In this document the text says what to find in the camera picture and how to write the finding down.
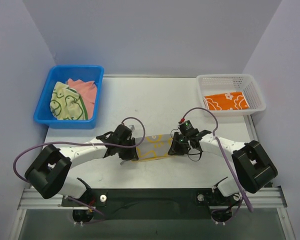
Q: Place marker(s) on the blue plastic bin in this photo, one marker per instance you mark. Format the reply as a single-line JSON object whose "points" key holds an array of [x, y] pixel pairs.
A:
{"points": [[61, 73]]}

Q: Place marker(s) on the yellow patterned towel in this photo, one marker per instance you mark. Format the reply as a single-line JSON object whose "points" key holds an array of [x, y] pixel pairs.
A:
{"points": [[154, 147]]}

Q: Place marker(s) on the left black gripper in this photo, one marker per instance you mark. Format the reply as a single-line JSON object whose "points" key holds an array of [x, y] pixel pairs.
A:
{"points": [[131, 152]]}

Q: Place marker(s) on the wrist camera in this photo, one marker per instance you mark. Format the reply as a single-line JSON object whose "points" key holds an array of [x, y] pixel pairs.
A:
{"points": [[131, 127], [186, 129]]}

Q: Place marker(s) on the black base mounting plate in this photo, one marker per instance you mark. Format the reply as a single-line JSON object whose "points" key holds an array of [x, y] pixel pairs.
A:
{"points": [[153, 204]]}

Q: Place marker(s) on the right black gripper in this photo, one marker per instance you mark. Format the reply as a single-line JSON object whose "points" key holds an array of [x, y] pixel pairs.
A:
{"points": [[175, 146]]}

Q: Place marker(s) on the pink towel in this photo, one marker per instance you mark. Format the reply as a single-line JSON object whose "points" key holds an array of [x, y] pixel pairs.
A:
{"points": [[88, 92]]}

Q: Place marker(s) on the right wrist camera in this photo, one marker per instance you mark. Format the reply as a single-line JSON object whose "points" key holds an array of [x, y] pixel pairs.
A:
{"points": [[186, 129]]}

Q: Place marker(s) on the white perforated plastic basket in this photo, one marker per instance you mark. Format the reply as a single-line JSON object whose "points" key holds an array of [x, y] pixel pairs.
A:
{"points": [[212, 84]]}

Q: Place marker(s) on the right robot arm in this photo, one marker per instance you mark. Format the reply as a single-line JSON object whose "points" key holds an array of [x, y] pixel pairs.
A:
{"points": [[253, 167]]}

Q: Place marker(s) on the orange lion print towel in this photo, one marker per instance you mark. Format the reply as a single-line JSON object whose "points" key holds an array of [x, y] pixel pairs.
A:
{"points": [[226, 101]]}

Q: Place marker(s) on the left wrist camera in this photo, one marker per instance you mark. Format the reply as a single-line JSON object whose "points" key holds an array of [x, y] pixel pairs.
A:
{"points": [[131, 127]]}

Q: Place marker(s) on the cream green patterned towel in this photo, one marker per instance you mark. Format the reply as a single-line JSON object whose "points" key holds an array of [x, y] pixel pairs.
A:
{"points": [[67, 104]]}

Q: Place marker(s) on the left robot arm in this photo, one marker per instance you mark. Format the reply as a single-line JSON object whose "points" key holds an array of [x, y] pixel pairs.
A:
{"points": [[48, 173]]}

